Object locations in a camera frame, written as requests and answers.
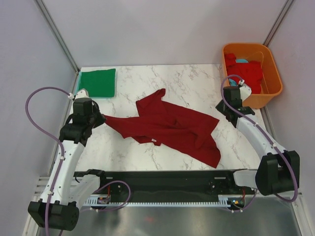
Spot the dark red t shirt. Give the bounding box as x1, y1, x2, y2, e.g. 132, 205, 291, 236
105, 88, 221, 168

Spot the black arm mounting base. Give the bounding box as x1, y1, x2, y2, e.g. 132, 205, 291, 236
73, 168, 259, 204

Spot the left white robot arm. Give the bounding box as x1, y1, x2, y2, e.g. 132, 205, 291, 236
28, 97, 108, 233

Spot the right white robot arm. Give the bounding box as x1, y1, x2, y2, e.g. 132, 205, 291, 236
216, 87, 300, 202

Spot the light blue t shirt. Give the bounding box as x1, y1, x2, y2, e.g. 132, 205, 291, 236
229, 59, 248, 86

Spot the folded teal t shirt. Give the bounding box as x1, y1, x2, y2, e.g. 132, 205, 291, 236
74, 71, 82, 94

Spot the bright red t shirt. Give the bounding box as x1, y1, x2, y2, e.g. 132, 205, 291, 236
224, 53, 263, 94

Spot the folded green t shirt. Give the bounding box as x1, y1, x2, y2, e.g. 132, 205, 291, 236
79, 69, 116, 98

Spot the orange plastic basket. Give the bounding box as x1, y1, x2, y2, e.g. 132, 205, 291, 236
222, 43, 283, 109

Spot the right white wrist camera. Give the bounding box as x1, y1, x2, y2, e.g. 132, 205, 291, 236
238, 80, 252, 101

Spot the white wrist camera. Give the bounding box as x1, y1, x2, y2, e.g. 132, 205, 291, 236
238, 80, 252, 101
68, 89, 90, 100

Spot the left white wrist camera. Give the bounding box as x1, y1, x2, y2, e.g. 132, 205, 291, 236
68, 89, 90, 100

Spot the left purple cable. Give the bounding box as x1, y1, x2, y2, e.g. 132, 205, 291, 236
26, 86, 131, 236

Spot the aluminium rail profile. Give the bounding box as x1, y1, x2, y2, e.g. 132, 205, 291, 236
34, 177, 49, 196

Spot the white slotted cable duct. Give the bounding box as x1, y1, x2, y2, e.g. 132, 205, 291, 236
83, 195, 241, 207

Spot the right aluminium frame post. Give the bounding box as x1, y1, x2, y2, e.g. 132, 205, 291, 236
263, 0, 296, 47

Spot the aluminium frame post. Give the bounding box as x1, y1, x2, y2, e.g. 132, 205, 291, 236
263, 0, 296, 47
34, 0, 80, 74

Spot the left aluminium frame post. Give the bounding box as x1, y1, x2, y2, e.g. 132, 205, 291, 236
34, 0, 80, 74

